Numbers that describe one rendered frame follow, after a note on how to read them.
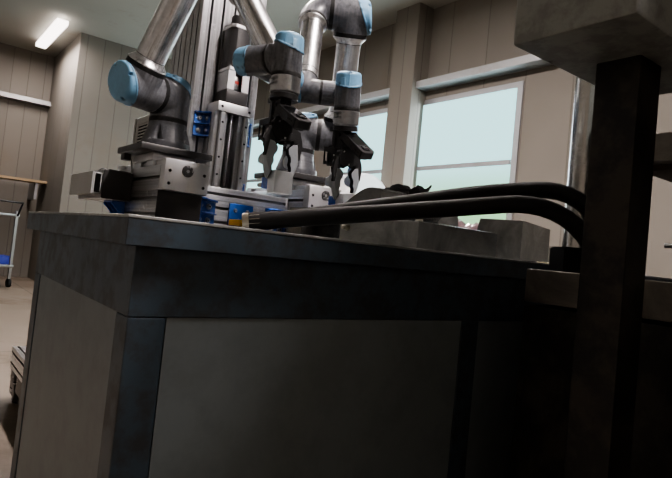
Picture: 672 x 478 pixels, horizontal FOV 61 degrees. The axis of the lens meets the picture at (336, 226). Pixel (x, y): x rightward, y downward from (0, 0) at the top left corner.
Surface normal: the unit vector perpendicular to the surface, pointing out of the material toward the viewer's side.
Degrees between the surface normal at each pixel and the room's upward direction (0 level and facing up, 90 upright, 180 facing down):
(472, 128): 90
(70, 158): 90
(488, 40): 90
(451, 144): 90
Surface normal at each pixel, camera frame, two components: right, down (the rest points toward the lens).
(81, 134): 0.62, 0.03
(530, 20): -0.79, -0.11
